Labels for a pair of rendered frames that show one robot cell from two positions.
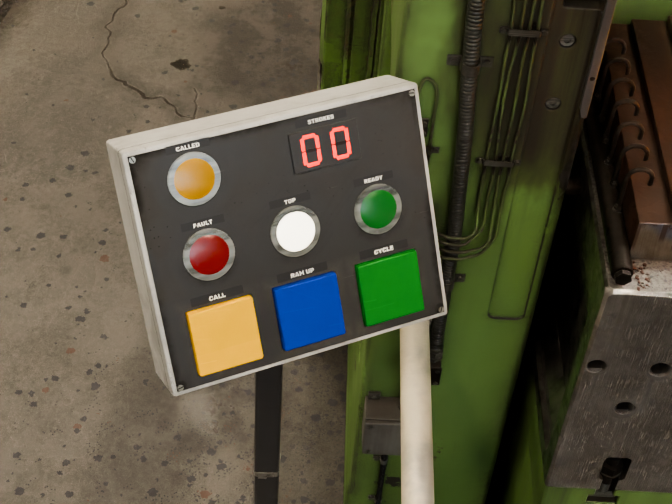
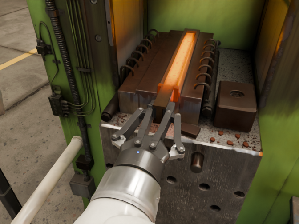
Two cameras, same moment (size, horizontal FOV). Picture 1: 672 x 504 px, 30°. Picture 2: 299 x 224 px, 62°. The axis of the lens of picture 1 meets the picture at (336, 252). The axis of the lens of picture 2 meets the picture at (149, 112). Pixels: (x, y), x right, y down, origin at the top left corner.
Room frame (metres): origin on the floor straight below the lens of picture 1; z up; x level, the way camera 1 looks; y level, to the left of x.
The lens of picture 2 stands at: (0.66, -0.60, 1.31)
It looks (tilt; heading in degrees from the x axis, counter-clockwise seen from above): 37 degrees down; 17
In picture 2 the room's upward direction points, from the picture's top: straight up
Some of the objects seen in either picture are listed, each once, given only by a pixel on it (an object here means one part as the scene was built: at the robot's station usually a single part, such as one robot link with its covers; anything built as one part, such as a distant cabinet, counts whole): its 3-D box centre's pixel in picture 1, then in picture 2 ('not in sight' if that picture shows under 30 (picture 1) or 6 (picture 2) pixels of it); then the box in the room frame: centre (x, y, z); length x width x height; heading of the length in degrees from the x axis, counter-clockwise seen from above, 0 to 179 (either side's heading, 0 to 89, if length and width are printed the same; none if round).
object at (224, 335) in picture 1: (224, 334); not in sight; (0.88, 0.12, 1.01); 0.07 x 0.05 x 0.07; 117
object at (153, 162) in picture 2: not in sight; (142, 159); (0.92, -0.51, 1.00); 0.09 x 0.08 x 0.07; 1
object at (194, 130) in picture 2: not in sight; (189, 130); (1.11, -0.56, 0.92); 0.04 x 0.03 x 0.01; 78
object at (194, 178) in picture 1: (194, 178); not in sight; (0.96, 0.15, 1.16); 0.05 x 0.03 x 0.04; 92
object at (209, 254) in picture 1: (209, 254); not in sight; (0.92, 0.14, 1.09); 0.05 x 0.03 x 0.04; 92
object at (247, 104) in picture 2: not in sight; (234, 105); (1.20, -0.65, 0.95); 0.12 x 0.08 x 0.06; 2
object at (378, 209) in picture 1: (378, 209); not in sight; (1.01, -0.04, 1.09); 0.05 x 0.03 x 0.04; 92
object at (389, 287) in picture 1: (388, 286); not in sight; (0.97, -0.06, 1.01); 0.07 x 0.05 x 0.07; 117
